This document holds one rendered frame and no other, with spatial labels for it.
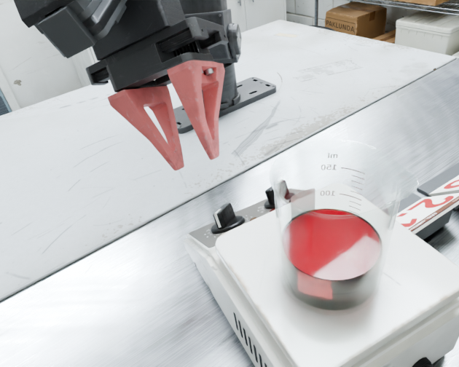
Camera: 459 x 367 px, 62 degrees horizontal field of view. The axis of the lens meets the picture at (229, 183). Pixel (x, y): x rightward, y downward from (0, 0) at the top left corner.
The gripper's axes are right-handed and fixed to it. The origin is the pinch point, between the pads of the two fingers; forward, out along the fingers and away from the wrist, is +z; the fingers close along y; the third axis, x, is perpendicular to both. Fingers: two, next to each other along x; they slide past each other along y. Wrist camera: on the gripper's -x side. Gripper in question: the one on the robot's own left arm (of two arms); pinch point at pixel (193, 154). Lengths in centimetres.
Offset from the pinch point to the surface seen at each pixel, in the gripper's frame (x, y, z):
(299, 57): 53, 3, -10
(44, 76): 199, -199, -77
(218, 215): -0.4, 0.5, 5.6
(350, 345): -10.5, 10.5, 11.5
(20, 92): 186, -214, -70
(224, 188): 12.9, -4.2, 5.8
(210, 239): -1.4, -0.5, 7.1
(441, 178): 17.7, 19.1, 11.8
